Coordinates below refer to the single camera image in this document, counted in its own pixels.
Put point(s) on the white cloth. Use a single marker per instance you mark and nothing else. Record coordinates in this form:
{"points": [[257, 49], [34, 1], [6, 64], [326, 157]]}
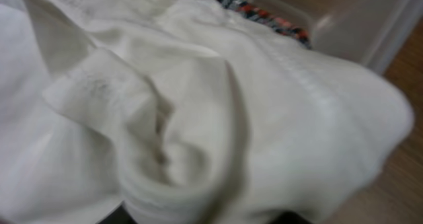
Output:
{"points": [[180, 111]]}

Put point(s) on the clear plastic storage bin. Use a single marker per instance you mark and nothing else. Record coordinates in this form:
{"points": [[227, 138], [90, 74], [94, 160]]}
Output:
{"points": [[368, 32]]}

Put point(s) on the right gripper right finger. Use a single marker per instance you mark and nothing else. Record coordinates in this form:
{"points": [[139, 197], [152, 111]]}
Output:
{"points": [[289, 218]]}

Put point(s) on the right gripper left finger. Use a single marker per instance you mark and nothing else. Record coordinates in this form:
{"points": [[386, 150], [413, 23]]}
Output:
{"points": [[118, 216]]}

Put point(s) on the plaid flannel cloth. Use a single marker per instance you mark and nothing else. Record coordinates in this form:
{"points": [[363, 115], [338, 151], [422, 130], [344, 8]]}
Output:
{"points": [[277, 24]]}

